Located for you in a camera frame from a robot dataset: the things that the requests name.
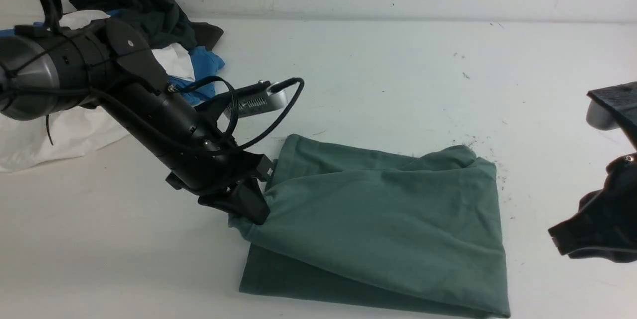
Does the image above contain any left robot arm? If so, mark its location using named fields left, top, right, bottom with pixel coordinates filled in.
left=0, top=19, right=273, bottom=224

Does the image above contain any white shirt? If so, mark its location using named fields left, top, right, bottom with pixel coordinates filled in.
left=0, top=10, right=194, bottom=173

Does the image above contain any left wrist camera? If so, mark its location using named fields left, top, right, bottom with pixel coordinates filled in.
left=195, top=81, right=288, bottom=119

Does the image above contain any left camera cable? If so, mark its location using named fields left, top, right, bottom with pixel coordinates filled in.
left=90, top=76, right=305, bottom=156

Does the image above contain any dark grey shirt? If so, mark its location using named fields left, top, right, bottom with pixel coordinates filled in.
left=68, top=0, right=224, bottom=51

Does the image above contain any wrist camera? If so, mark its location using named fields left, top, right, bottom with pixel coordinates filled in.
left=195, top=81, right=288, bottom=119
left=586, top=82, right=637, bottom=131

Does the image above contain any blue shirt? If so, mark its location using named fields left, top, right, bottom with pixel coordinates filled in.
left=0, top=9, right=225, bottom=106

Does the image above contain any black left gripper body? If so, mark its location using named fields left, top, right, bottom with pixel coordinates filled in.
left=166, top=151, right=273, bottom=197

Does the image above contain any green long sleeve shirt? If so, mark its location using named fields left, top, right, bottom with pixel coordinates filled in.
left=229, top=134, right=511, bottom=319

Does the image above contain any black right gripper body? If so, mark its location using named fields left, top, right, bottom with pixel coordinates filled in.
left=548, top=154, right=637, bottom=264

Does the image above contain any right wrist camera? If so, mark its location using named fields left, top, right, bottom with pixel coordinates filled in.
left=586, top=82, right=637, bottom=131

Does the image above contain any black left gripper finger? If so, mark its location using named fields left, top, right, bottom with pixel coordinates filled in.
left=198, top=179, right=270, bottom=225

